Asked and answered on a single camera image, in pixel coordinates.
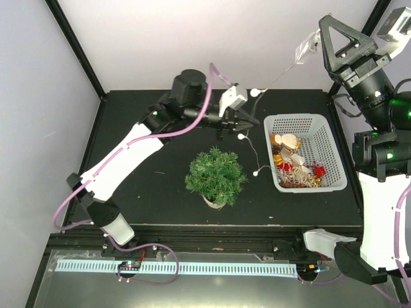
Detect white plastic basket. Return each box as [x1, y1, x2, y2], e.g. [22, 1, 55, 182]
[263, 114, 347, 193]

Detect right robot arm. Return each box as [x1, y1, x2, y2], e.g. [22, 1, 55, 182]
[292, 6, 410, 285]

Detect red gift box ornament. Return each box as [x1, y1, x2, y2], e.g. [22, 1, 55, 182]
[313, 166, 326, 178]

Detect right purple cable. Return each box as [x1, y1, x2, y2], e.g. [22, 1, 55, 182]
[297, 182, 411, 305]

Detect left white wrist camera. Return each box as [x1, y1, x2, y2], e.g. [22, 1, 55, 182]
[218, 85, 248, 117]

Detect purple cable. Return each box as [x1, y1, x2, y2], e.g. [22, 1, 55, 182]
[297, 182, 411, 305]
[52, 62, 238, 286]

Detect black frame post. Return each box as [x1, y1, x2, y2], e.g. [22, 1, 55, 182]
[45, 0, 106, 98]
[328, 0, 392, 97]

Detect right black frame post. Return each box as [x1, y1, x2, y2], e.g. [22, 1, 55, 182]
[328, 0, 392, 97]

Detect white bulb string lights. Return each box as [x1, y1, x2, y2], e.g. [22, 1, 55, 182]
[236, 28, 322, 178]

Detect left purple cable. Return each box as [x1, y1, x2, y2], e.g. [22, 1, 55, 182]
[52, 62, 238, 286]

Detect left black frame post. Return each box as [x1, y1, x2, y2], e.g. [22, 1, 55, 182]
[45, 0, 106, 98]

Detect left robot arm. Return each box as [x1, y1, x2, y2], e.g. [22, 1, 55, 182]
[67, 65, 259, 256]

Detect pine cone ornament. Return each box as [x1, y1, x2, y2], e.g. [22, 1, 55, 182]
[272, 145, 281, 155]

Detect gold merry christmas sign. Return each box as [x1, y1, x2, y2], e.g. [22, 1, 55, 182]
[290, 167, 317, 188]

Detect light blue cable duct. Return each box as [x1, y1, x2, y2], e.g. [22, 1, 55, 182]
[55, 259, 298, 278]

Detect wooden snowman ornament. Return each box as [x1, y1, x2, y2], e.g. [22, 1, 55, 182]
[274, 133, 298, 150]

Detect small green christmas tree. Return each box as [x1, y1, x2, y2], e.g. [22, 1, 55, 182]
[184, 148, 248, 209]

